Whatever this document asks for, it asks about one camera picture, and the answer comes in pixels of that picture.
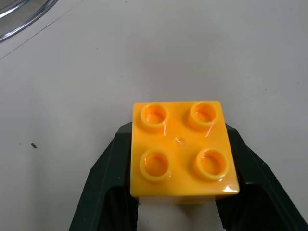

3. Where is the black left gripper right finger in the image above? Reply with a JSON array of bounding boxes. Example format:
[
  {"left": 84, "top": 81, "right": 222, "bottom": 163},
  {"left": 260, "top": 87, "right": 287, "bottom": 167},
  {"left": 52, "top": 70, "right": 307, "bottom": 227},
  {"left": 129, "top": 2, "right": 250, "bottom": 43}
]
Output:
[{"left": 215, "top": 122, "right": 308, "bottom": 231}]

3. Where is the yellow studded building block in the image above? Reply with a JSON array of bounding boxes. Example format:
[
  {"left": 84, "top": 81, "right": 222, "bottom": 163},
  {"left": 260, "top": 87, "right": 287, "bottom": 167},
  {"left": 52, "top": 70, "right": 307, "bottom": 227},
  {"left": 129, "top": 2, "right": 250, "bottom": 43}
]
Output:
[{"left": 129, "top": 100, "right": 241, "bottom": 206}]

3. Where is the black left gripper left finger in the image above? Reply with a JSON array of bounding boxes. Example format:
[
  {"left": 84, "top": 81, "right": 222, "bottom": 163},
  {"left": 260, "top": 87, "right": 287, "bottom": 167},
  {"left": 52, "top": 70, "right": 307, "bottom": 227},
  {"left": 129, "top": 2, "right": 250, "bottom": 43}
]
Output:
[{"left": 68, "top": 121, "right": 141, "bottom": 231}]

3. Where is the shiny metal rim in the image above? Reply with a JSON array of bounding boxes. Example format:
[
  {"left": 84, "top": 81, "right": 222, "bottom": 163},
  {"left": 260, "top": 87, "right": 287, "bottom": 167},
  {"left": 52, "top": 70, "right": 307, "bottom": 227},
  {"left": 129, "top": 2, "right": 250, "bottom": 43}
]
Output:
[{"left": 0, "top": 0, "right": 59, "bottom": 43}]

